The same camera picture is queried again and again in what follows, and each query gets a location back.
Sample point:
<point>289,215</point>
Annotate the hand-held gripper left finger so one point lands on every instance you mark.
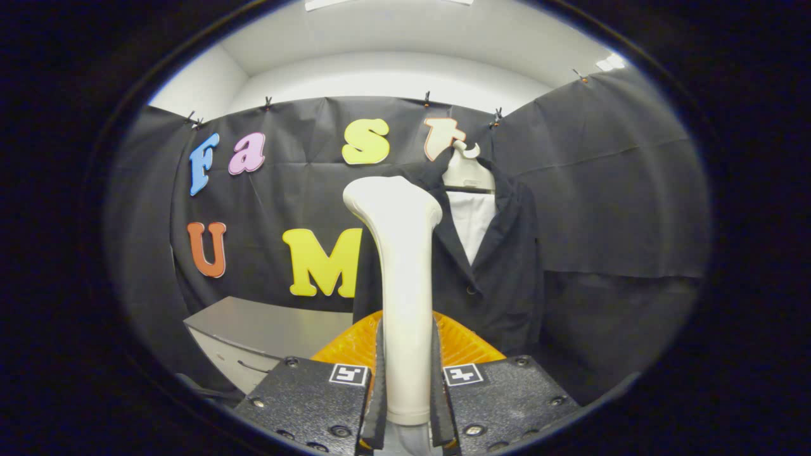
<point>377,411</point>

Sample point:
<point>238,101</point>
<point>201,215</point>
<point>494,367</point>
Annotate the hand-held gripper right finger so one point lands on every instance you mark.
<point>440,411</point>

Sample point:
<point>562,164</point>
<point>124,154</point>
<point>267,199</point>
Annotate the black jacket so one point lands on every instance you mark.
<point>500,285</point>

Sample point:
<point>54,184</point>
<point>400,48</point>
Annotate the white clothes hanger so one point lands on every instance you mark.
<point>466,174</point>

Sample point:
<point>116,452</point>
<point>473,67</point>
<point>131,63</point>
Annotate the grey and beige cabinet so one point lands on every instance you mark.
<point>266,323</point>

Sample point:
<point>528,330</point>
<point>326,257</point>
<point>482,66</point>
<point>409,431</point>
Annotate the white mannequin torso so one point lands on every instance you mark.
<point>472,221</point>

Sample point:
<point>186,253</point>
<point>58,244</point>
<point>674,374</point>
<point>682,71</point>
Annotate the black backdrop cloth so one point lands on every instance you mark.
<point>602,190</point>

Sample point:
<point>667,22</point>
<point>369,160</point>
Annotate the row of small cloth clips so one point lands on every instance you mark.
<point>427,99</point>

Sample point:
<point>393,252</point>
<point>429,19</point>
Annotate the ceiling light panel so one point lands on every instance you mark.
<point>610,63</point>
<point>329,3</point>

